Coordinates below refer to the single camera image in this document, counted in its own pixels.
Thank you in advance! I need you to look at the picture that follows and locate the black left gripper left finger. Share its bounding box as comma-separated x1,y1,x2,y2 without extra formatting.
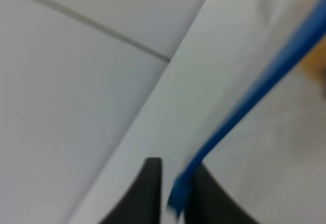
101,157,162,224

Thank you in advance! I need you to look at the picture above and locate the clear zip bag blue seal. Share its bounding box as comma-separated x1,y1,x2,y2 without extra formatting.
167,0,326,221

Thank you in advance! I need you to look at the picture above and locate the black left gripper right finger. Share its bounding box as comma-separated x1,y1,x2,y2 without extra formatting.
184,164,258,224

